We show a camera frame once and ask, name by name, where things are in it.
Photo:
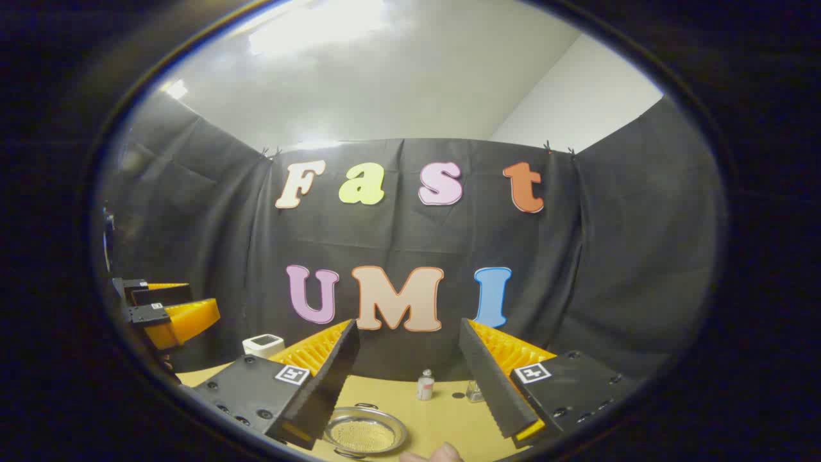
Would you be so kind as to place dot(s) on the pile of soybeans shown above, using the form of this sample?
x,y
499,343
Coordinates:
x,y
369,436

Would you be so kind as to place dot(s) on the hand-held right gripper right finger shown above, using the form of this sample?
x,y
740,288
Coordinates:
x,y
490,385

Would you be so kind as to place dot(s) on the white toaster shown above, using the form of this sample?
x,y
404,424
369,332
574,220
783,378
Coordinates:
x,y
263,346

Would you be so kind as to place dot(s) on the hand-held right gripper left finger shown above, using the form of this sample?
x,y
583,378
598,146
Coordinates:
x,y
333,378

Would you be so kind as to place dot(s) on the white bottle with pink label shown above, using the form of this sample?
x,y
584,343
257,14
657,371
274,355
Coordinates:
x,y
425,386

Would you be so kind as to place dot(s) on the small glass jar with stick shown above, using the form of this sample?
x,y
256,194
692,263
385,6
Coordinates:
x,y
474,393

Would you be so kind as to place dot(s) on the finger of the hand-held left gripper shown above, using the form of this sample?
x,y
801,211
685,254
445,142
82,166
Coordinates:
x,y
160,295
149,314

